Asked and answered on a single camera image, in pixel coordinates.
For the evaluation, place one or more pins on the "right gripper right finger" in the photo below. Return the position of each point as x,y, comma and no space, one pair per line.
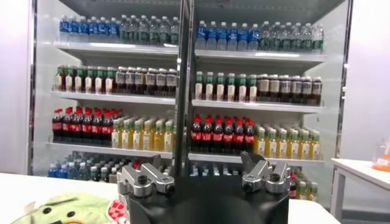
259,172

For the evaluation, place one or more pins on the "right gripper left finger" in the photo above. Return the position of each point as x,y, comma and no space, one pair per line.
146,173

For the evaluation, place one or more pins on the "light green t-shirt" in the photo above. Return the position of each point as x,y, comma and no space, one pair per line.
76,210

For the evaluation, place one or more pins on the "yellow juice bottle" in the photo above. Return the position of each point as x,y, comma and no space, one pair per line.
283,147
261,146
316,149
304,148
294,148
158,141
115,138
136,140
168,142
313,191
147,140
272,146
125,139

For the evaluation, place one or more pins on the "red-capped cola bottle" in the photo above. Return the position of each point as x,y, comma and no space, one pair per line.
77,127
207,136
107,129
67,127
249,138
228,137
57,126
196,135
238,137
87,128
97,128
293,185
217,136

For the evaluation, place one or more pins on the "white cooler shelf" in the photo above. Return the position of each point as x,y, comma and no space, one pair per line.
112,98
262,55
115,48
106,149
213,157
259,106

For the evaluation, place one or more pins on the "blue water bottle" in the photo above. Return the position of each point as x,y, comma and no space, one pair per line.
222,36
52,172
211,36
114,30
242,37
83,29
253,37
62,172
201,36
74,29
103,29
64,29
232,37
203,171
94,29
194,170

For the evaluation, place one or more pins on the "green-label clear water bottle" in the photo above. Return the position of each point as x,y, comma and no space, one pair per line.
297,38
164,31
174,32
307,38
83,172
317,38
133,30
73,172
265,37
153,31
275,37
286,37
143,31
123,30

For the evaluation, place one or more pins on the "dark bottle beige label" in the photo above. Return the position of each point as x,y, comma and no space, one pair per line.
274,88
263,88

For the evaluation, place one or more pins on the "dark bottle blue-white label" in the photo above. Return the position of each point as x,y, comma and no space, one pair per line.
150,81
130,80
306,90
139,81
121,80
171,82
285,89
296,89
317,90
161,82

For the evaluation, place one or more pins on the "white beverage cooler cabinet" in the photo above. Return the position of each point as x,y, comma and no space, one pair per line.
179,91
190,91

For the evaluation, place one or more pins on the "white side table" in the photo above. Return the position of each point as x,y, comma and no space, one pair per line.
359,170

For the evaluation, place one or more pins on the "glass cooler door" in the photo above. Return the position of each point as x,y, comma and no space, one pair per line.
335,76
42,76

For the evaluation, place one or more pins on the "glass beaker orange contents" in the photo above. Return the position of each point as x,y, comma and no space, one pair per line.
382,161

